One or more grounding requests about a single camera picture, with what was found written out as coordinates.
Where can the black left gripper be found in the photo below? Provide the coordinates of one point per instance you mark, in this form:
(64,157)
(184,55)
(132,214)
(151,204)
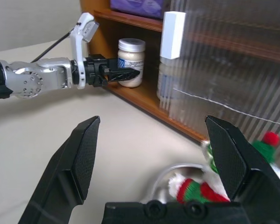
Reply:
(94,70)

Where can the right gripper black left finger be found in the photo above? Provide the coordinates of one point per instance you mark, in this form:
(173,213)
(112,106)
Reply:
(67,168)

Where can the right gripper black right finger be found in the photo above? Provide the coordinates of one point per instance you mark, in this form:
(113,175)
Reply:
(242,168)

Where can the white plastic bottle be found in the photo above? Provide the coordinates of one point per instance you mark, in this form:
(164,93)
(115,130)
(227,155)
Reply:
(165,79)
(130,56)

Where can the plush snowman toy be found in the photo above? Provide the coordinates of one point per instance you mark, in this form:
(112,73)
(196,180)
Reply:
(193,189)

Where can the ribbed clear sliding door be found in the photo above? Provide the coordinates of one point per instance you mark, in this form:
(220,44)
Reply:
(247,70)
(172,35)

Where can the purple soft package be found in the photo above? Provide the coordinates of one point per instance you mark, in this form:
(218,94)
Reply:
(135,7)

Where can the wooden cabinet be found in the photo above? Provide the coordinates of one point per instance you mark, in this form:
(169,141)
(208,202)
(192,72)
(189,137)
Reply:
(142,98)

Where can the wooden cabinet shelf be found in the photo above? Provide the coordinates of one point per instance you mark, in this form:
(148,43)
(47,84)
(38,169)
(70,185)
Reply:
(130,21)

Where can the metal bowl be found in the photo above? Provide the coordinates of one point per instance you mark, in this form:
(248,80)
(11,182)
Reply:
(163,184)

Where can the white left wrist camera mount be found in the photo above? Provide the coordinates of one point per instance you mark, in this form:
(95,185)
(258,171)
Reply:
(75,46)

